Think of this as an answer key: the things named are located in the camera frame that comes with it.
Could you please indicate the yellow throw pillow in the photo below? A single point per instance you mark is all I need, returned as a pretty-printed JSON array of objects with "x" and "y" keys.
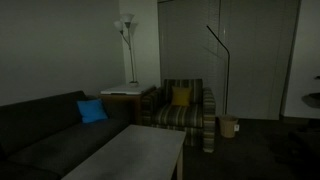
[{"x": 181, "y": 96}]

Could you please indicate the thin black floor lamp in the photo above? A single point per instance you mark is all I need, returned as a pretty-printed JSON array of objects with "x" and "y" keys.
[{"x": 228, "y": 83}]

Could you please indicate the grey vertical window blinds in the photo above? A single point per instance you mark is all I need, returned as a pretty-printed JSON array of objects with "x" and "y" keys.
[{"x": 186, "y": 40}]

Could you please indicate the striped armchair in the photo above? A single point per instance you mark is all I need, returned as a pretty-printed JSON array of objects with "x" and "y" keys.
[{"x": 180, "y": 116}]

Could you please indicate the dark fabric sofa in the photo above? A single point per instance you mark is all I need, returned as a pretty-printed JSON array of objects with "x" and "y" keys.
[{"x": 50, "y": 140}]

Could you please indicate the blue throw pillow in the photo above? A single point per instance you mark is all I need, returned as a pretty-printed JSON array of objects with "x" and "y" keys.
[{"x": 92, "y": 111}]

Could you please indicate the white multi-shade floor lamp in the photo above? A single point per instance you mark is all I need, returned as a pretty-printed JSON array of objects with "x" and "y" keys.
[{"x": 127, "y": 17}]

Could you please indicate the flat white board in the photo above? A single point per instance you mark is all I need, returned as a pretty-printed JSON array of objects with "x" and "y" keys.
[{"x": 125, "y": 89}]

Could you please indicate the small white tag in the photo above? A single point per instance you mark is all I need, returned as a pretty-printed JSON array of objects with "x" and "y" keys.
[{"x": 236, "y": 127}]

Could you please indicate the beige wastebasket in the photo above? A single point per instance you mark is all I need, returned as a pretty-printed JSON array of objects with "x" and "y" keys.
[{"x": 228, "y": 126}]

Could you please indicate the wooden side table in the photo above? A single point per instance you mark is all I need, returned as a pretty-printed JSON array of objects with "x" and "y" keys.
[{"x": 128, "y": 101}]

